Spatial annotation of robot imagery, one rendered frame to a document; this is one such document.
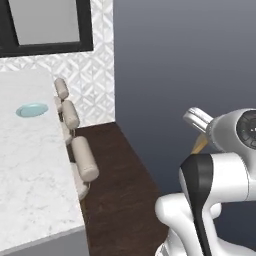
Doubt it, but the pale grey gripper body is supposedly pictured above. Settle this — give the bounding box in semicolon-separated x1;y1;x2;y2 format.
182;106;215;133

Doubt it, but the light blue plate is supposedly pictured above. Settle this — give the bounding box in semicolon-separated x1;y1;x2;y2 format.
15;102;50;118

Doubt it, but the tan wooden object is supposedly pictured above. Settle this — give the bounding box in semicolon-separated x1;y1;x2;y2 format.
190;133;210;155

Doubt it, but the beige bar stool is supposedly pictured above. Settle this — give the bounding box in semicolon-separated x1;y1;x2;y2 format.
60;99;81;146
70;135;100;202
53;77;70;114

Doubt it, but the black framed window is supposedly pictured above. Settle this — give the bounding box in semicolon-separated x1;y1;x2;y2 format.
0;0;94;59

